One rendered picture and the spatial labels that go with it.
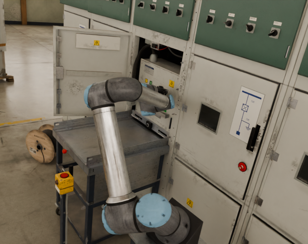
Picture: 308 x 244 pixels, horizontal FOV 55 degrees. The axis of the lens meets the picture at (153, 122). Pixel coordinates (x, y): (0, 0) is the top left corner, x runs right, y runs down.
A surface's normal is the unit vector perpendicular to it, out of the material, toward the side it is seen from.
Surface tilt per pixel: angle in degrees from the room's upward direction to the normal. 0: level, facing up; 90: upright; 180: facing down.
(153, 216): 39
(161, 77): 90
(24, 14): 90
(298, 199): 90
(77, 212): 0
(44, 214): 0
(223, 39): 90
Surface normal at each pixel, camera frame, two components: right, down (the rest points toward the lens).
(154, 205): -0.32, -0.56
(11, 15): 0.61, 0.40
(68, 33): 0.29, 0.43
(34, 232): 0.13, -0.91
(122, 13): -0.73, 0.18
